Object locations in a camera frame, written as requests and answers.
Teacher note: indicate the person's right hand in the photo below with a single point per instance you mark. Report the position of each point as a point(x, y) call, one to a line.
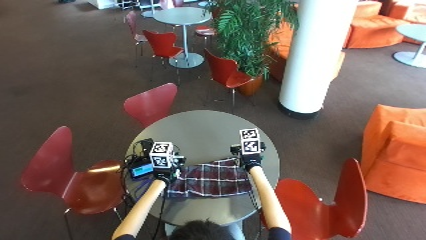
point(252, 160)

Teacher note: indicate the person's left hand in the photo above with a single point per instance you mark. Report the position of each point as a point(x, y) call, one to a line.
point(168, 172)

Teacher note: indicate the red plaid cloth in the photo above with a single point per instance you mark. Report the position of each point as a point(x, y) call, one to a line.
point(211, 180)

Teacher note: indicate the white marker cube left glove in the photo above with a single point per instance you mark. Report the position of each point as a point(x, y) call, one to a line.
point(161, 155)

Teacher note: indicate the white marker cube glove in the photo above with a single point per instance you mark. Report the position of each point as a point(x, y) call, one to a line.
point(251, 141)
point(161, 155)

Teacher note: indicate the white marker cube right glove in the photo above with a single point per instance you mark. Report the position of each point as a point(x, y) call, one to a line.
point(251, 141)

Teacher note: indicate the black device with blue screen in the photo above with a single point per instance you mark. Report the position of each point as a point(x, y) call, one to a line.
point(142, 170)

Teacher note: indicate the red wooden chair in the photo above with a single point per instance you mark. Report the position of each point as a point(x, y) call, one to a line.
point(163, 43)
point(224, 71)
point(67, 173)
point(134, 25)
point(320, 206)
point(205, 31)
point(151, 103)

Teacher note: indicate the orange plant pot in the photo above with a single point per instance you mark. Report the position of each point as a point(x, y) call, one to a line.
point(251, 86)

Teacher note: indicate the orange armchair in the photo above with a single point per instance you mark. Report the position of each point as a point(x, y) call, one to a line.
point(394, 156)

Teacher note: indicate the white round pillar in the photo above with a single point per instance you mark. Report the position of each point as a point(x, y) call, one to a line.
point(317, 56)

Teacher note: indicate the green potted palm plant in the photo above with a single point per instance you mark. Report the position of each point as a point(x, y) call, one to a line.
point(248, 33)

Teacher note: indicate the orange curved sofa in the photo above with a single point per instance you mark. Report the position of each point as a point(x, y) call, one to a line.
point(374, 28)

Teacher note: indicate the round grey pedestal table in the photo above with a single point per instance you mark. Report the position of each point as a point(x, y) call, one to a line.
point(414, 40)
point(183, 16)

